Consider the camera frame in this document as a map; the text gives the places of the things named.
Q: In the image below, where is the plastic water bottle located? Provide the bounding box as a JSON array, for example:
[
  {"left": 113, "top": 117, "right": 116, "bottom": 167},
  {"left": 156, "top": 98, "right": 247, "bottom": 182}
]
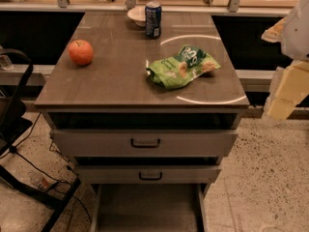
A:
[{"left": 29, "top": 171, "right": 50, "bottom": 191}]

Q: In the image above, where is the drawer with black handle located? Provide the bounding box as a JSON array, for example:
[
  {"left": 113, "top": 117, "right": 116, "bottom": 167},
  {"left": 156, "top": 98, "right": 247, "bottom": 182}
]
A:
[
  {"left": 51, "top": 130, "right": 238, "bottom": 158},
  {"left": 75, "top": 165, "right": 220, "bottom": 184}
]

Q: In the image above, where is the red apple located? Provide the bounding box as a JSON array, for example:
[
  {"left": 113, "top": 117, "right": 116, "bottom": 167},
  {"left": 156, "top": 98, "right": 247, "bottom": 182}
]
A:
[{"left": 68, "top": 40, "right": 94, "bottom": 66}]

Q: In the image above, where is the black floor cable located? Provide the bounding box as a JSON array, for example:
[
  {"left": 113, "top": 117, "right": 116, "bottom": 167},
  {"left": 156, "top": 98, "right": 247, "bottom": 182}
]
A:
[{"left": 0, "top": 112, "right": 93, "bottom": 224}]

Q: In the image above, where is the green chip bag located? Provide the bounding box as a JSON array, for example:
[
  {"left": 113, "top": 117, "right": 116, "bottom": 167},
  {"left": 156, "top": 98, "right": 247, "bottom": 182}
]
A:
[{"left": 146, "top": 44, "right": 221, "bottom": 90}]

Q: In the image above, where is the top drawer with black handle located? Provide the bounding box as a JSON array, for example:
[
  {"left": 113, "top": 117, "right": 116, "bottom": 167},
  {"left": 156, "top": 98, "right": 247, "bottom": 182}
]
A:
[{"left": 51, "top": 130, "right": 238, "bottom": 158}]

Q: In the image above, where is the middle drawer with black handle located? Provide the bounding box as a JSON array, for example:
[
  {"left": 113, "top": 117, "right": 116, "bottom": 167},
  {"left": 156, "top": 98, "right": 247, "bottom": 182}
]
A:
[{"left": 75, "top": 165, "right": 220, "bottom": 184}]

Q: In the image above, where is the grey drawer cabinet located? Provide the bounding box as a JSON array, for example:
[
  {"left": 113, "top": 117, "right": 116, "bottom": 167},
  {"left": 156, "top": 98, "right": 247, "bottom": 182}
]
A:
[{"left": 34, "top": 11, "right": 251, "bottom": 232}]

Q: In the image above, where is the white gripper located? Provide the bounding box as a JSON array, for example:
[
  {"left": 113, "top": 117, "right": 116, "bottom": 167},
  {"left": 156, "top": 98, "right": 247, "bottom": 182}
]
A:
[{"left": 262, "top": 0, "right": 309, "bottom": 121}]

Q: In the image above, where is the blue soda can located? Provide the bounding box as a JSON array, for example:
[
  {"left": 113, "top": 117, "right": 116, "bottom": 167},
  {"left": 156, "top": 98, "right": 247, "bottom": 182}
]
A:
[{"left": 145, "top": 1, "right": 161, "bottom": 39}]

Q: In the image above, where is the black chair frame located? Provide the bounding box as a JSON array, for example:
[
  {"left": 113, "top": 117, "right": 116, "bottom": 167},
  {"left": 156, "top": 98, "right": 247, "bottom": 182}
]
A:
[{"left": 0, "top": 48, "right": 81, "bottom": 232}]

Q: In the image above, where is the open bottom drawer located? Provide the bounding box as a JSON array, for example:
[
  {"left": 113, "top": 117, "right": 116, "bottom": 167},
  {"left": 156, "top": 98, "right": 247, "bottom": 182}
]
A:
[{"left": 90, "top": 184, "right": 209, "bottom": 232}]

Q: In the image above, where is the white bowl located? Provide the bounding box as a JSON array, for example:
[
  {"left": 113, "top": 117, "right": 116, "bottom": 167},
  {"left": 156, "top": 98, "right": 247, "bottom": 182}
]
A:
[{"left": 127, "top": 7, "right": 146, "bottom": 27}]

